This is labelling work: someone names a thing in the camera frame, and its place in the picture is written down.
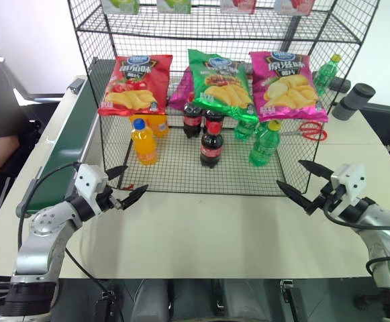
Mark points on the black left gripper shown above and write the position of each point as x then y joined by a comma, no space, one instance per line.
109,201

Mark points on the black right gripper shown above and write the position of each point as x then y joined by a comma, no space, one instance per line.
327,198

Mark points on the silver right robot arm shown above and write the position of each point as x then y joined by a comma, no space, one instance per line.
387,234

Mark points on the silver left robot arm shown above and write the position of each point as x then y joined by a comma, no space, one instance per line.
43,241

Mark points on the green conveyor belt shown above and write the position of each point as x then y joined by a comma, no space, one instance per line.
70,134

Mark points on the small red scrap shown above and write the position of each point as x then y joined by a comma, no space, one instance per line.
129,186

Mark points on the orange soda bottle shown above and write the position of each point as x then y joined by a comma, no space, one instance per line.
144,144
160,126

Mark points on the green soda bottle yellow cap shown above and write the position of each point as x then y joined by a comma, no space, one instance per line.
263,147
243,131
325,75

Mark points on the cola bottle red cap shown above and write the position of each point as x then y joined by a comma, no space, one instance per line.
210,147
192,122
213,117

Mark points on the grey and black cylinder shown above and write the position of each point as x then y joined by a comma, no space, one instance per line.
350,100

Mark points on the magenta potato chips bag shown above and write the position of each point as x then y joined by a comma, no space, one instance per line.
287,87
181,92

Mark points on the red potato chips bag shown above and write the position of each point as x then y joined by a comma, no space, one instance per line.
137,84

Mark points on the green potato chips bag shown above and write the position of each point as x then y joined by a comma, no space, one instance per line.
221,84

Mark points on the red printed carton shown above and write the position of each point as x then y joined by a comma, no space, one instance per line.
238,5
293,6

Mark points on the green printed carton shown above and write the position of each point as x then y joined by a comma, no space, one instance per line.
121,5
174,5

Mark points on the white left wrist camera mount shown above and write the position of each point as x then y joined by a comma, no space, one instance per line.
89,182

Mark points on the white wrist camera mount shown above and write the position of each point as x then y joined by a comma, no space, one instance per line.
349,181
89,182

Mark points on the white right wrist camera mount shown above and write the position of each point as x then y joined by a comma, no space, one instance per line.
349,181

